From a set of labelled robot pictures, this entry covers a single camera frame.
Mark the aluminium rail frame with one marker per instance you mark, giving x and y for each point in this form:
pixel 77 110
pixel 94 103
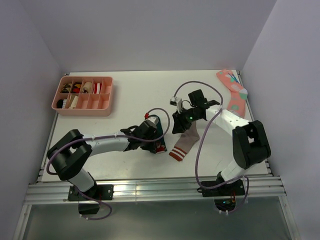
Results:
pixel 155 197

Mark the taupe sock red striped cuff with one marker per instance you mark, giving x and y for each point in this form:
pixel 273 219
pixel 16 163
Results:
pixel 185 143

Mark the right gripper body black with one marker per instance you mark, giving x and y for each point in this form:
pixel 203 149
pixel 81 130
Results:
pixel 186 117

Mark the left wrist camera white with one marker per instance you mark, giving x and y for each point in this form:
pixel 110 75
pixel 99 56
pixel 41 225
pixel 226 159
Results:
pixel 152 120

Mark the rolled brown black sock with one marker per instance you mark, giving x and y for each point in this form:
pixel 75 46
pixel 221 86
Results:
pixel 66 88

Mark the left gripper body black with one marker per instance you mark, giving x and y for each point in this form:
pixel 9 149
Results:
pixel 148 145

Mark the rolled dark red sock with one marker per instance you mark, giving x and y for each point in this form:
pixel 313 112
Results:
pixel 76 88

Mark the pink divided organizer tray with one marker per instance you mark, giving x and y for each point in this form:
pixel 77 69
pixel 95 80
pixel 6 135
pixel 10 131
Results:
pixel 88 104

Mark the rolled tan pink sock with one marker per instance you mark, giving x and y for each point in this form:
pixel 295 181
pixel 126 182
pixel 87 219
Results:
pixel 86 88

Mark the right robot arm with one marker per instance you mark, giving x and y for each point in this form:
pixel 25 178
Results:
pixel 250 144

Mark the rolled black white sock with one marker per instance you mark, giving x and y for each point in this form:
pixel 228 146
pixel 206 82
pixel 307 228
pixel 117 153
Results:
pixel 61 103

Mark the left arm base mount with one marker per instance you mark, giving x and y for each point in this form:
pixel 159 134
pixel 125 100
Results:
pixel 93 200

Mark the pink patterned sock pair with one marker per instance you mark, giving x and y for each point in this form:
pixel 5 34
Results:
pixel 238 94

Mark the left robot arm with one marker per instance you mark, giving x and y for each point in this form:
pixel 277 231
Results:
pixel 71 152

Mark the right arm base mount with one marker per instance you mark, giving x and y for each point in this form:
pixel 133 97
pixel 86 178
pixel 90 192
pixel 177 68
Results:
pixel 229 191

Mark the rolled red white sock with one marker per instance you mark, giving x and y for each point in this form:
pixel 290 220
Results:
pixel 97 88

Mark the rolled beige sock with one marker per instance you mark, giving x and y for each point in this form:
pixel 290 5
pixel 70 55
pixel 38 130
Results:
pixel 73 100

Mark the dark green patterned sock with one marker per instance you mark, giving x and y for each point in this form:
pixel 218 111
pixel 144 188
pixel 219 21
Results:
pixel 158 147

